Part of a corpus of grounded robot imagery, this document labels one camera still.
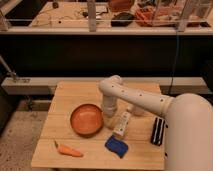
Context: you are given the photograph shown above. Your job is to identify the orange ceramic bowl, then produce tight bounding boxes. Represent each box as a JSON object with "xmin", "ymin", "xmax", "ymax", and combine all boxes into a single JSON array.
[{"xmin": 70, "ymin": 104, "xmax": 103, "ymax": 136}]

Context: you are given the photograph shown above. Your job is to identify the wooden table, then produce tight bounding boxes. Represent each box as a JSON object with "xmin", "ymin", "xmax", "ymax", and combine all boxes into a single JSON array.
[{"xmin": 31, "ymin": 82, "xmax": 164, "ymax": 171}]

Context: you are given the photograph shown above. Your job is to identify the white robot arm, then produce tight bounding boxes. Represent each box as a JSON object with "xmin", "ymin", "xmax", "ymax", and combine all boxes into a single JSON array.
[{"xmin": 98, "ymin": 75, "xmax": 213, "ymax": 171}]

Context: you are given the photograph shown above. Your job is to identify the blue sponge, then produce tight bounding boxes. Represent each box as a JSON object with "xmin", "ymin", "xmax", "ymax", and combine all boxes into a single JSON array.
[{"xmin": 105, "ymin": 135, "xmax": 129, "ymax": 158}]

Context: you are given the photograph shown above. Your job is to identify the metal clamp bracket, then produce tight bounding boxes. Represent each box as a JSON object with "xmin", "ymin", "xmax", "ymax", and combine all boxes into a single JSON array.
[{"xmin": 0, "ymin": 55, "xmax": 30, "ymax": 83}]

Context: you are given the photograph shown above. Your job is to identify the orange box on bench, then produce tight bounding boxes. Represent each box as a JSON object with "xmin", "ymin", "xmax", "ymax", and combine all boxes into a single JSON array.
[{"xmin": 135, "ymin": 9, "xmax": 173, "ymax": 27}]

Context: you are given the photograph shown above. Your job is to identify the white plastic bottle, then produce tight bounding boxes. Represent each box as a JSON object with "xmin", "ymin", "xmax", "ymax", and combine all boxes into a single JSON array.
[{"xmin": 113, "ymin": 106, "xmax": 133, "ymax": 137}]

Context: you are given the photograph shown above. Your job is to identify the orange carrot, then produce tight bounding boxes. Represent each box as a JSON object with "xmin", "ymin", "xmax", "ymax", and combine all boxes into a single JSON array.
[{"xmin": 54, "ymin": 142, "xmax": 83, "ymax": 157}]

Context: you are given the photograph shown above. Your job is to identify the black cable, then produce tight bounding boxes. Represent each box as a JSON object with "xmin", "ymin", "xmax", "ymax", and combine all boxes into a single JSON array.
[{"xmin": 167, "ymin": 33, "xmax": 181, "ymax": 96}]

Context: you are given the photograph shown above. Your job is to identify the black object on bench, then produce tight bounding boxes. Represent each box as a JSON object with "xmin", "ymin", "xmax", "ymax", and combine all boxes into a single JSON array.
[{"xmin": 111, "ymin": 12, "xmax": 134, "ymax": 27}]

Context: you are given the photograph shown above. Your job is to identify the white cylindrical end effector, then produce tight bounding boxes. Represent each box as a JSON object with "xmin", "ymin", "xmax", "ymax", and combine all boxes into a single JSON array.
[{"xmin": 101, "ymin": 105, "xmax": 117, "ymax": 129}]

